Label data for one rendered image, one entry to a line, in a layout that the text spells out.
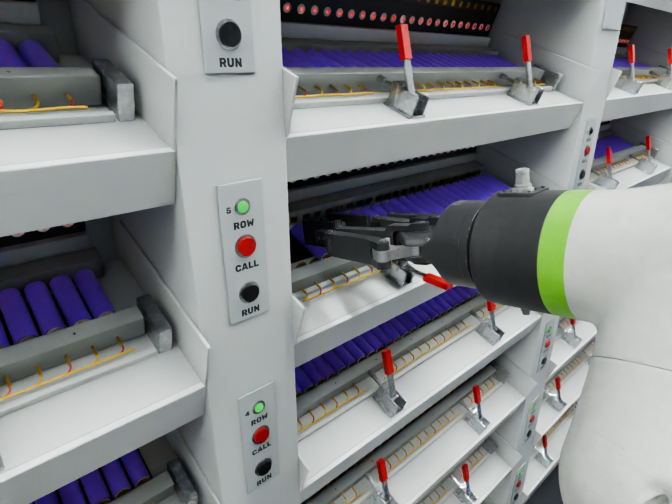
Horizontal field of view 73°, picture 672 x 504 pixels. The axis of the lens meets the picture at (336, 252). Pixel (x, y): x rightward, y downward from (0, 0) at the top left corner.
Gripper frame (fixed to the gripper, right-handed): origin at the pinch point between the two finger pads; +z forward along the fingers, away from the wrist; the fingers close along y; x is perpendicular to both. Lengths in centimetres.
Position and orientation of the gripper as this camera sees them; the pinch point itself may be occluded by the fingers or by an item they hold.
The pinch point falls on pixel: (336, 230)
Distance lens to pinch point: 53.0
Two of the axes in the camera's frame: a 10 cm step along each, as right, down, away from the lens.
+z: -6.5, -1.0, 7.6
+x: 1.2, 9.6, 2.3
